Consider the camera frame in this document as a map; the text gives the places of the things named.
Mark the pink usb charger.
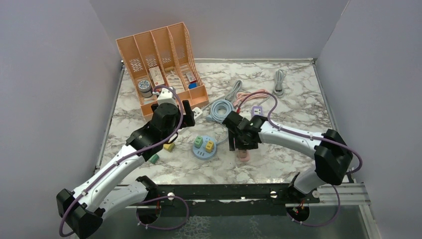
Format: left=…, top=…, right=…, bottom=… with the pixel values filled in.
left=238, top=150, right=248, bottom=159

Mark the green usb charger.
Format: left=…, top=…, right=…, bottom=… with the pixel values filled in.
left=194, top=136, right=203, bottom=148

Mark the yellow usb charger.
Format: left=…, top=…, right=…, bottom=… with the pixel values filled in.
left=205, top=140, right=214, bottom=153

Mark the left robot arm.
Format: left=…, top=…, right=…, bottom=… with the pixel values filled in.
left=56, top=100, right=195, bottom=239

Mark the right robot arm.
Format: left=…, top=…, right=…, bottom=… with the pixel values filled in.
left=222, top=112, right=353, bottom=203

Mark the white power strip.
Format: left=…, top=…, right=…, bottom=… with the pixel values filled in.
left=192, top=107, right=203, bottom=120

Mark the pink power strip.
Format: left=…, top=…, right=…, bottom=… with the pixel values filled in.
left=238, top=150, right=250, bottom=162

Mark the purple power strip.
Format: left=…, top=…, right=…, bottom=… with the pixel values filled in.
left=251, top=106, right=263, bottom=117

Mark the round blue power strip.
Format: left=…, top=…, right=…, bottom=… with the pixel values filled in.
left=192, top=135, right=217, bottom=160

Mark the green charger left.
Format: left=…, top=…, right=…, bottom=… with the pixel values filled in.
left=149, top=154, right=160, bottom=164

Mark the round tin in organizer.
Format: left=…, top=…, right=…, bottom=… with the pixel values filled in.
left=137, top=80, right=153, bottom=98

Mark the white red box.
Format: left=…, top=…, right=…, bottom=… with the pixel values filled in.
left=149, top=66, right=165, bottom=87

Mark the orange desk file organizer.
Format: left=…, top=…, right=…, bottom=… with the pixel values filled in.
left=116, top=22, right=209, bottom=120

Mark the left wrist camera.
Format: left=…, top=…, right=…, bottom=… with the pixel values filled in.
left=157, top=88, right=177, bottom=106

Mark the coiled light blue cable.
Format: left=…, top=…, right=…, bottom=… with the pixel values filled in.
left=206, top=99, right=235, bottom=144

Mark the coiled pink cable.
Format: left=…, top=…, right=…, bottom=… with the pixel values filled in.
left=232, top=89, right=270, bottom=110

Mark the grey cable bundle left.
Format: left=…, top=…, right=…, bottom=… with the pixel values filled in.
left=202, top=80, right=243, bottom=111

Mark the grey cable bundle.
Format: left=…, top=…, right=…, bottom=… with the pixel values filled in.
left=202, top=80, right=243, bottom=111
left=273, top=69, right=287, bottom=97

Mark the grey cable bundle right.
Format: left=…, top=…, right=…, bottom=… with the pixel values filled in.
left=273, top=69, right=287, bottom=97

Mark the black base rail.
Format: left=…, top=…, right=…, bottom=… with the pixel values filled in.
left=135, top=183, right=320, bottom=221

